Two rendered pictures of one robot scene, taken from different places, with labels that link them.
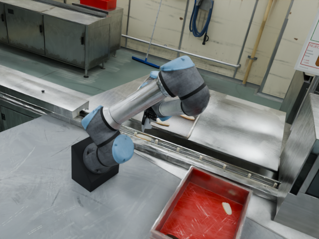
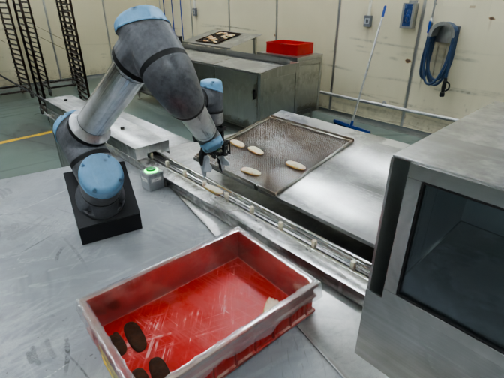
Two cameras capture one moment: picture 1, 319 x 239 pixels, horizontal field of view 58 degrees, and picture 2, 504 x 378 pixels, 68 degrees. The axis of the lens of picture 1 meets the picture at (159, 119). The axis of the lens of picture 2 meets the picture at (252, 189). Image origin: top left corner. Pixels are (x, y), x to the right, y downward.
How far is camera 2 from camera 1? 84 cm
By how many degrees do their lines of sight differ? 25
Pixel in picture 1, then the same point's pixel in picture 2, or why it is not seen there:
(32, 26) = not seen: hidden behind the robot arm
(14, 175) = (19, 212)
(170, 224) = (151, 308)
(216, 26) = (465, 67)
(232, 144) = (349, 210)
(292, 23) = not seen: outside the picture
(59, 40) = (230, 96)
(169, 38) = (390, 92)
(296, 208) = (388, 329)
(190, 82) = (141, 44)
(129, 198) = (125, 262)
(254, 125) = not seen: hidden behind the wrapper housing
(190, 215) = (195, 304)
